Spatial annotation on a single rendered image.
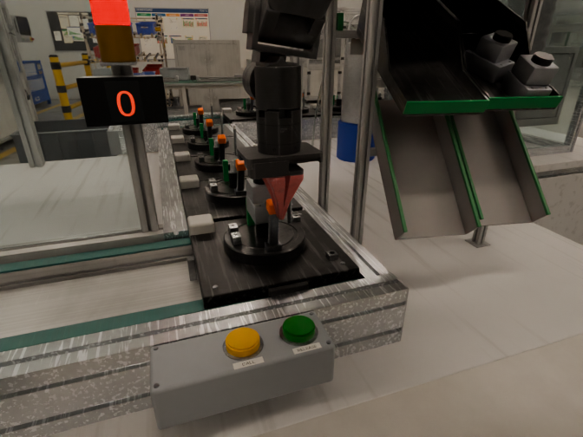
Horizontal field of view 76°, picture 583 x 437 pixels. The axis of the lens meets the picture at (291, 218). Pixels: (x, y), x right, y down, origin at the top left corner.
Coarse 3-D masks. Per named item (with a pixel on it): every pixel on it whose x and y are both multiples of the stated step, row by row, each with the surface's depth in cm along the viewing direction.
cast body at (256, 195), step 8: (248, 184) 60; (256, 184) 59; (264, 184) 59; (248, 192) 61; (256, 192) 58; (264, 192) 59; (248, 200) 62; (256, 200) 59; (264, 200) 59; (248, 208) 63; (256, 208) 58; (264, 208) 58; (256, 216) 58; (264, 216) 59; (256, 224) 59
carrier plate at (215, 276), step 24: (192, 240) 66; (216, 240) 66; (312, 240) 66; (216, 264) 59; (240, 264) 59; (288, 264) 59; (312, 264) 59; (336, 264) 59; (216, 288) 53; (240, 288) 53; (264, 288) 54
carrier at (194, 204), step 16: (224, 160) 87; (192, 176) 92; (224, 176) 88; (192, 192) 88; (208, 192) 82; (224, 192) 82; (240, 192) 80; (192, 208) 79; (208, 208) 79; (224, 208) 79; (240, 208) 79
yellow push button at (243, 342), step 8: (240, 328) 45; (248, 328) 45; (232, 336) 44; (240, 336) 44; (248, 336) 44; (256, 336) 44; (232, 344) 43; (240, 344) 43; (248, 344) 43; (256, 344) 43; (232, 352) 42; (240, 352) 42; (248, 352) 42
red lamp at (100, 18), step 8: (96, 0) 52; (104, 0) 52; (112, 0) 52; (120, 0) 53; (96, 8) 52; (104, 8) 52; (112, 8) 52; (120, 8) 53; (96, 16) 53; (104, 16) 53; (112, 16) 53; (120, 16) 53; (128, 16) 55; (96, 24) 54; (104, 24) 54; (112, 24) 54; (120, 24) 54; (128, 24) 55
